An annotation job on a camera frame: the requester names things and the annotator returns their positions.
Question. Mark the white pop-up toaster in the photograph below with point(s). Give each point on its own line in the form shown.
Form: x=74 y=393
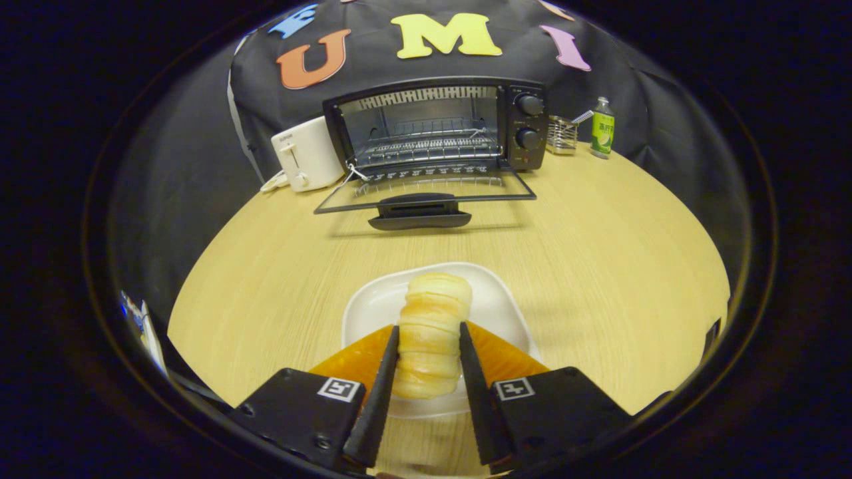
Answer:
x=309 y=153

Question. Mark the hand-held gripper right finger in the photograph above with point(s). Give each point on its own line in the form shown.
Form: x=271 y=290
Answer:
x=479 y=412

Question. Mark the ridged bread roll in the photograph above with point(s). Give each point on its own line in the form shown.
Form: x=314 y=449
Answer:
x=432 y=319

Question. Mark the white square plate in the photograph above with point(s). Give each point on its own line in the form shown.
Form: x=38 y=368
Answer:
x=499 y=306

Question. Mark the green label bottle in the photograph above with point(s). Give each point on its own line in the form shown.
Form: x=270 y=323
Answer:
x=602 y=130

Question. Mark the black toaster oven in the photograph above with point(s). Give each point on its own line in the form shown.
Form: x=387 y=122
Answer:
x=526 y=120

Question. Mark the metal oven rack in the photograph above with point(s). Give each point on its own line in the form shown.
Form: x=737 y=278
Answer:
x=426 y=150

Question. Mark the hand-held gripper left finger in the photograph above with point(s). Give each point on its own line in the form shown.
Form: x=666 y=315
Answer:
x=376 y=416

